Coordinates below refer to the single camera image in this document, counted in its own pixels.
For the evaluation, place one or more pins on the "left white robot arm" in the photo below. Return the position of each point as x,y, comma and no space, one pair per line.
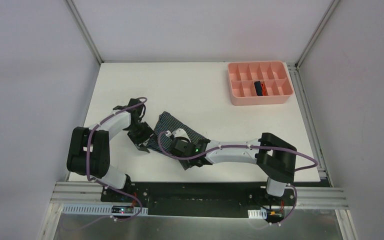
89,149

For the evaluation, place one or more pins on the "navy orange underwear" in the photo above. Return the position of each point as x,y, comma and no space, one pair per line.
260,88

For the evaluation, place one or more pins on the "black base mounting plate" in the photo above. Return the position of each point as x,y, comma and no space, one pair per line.
207,199

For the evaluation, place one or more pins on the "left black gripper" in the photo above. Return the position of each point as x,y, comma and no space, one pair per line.
142,139

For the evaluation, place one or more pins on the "white cable duct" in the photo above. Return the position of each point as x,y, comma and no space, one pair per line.
257,214
104,210

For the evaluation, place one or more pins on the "pink divided organizer tray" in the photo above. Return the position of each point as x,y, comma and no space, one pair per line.
274,74

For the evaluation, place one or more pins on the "striped blue underwear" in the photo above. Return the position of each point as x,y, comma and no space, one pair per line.
167,122

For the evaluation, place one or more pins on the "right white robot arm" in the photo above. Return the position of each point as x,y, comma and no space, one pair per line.
279,166

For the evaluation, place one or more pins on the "right white cable duct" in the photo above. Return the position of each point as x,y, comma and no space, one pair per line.
257,214

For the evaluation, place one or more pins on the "aluminium frame rail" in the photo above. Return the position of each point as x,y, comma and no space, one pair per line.
319,198

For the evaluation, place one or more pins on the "left white cable duct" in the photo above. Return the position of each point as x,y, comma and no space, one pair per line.
104,210

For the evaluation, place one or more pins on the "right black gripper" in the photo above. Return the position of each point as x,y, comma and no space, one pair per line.
185,162

